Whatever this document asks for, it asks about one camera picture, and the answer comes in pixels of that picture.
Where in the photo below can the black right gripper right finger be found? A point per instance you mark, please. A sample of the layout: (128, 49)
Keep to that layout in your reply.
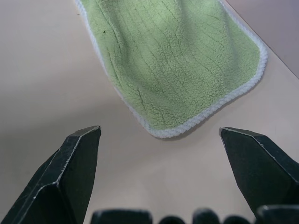
(261, 170)

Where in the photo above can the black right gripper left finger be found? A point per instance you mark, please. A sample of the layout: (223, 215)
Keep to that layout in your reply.
(60, 184)

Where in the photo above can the green microfibre cloth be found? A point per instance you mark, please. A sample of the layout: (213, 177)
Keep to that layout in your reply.
(172, 67)

